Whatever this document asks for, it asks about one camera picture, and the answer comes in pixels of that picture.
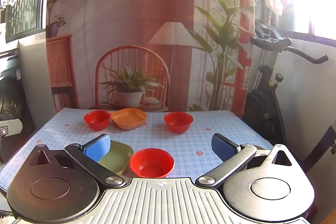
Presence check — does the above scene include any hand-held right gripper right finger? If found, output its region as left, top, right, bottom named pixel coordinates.
left=197, top=133, right=293, bottom=188

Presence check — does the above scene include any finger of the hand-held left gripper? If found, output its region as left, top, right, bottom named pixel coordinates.
left=0, top=119, right=23, bottom=136

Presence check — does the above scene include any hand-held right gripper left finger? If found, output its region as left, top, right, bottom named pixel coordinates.
left=27, top=133, right=127, bottom=188

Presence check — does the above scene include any green square plate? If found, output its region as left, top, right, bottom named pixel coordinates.
left=98, top=140, right=134, bottom=176

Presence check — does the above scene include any red bowl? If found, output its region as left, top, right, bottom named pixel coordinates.
left=163, top=112, right=194, bottom=134
left=84, top=110, right=111, bottom=131
left=130, top=148, right=175, bottom=179

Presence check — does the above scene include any orange bowl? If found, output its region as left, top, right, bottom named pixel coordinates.
left=111, top=108, right=148, bottom=130

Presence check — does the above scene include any washing machine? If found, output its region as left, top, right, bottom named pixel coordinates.
left=0, top=49, right=35, bottom=163

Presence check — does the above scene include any blue checked tablecloth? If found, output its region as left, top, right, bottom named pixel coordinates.
left=0, top=108, right=275, bottom=193

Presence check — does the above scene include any black exercise bike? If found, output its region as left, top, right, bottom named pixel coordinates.
left=241, top=19, right=329, bottom=156

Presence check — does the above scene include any white round object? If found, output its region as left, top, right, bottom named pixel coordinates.
left=265, top=0, right=284, bottom=17

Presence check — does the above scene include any printed room backdrop cloth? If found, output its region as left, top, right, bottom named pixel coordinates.
left=46, top=0, right=256, bottom=112

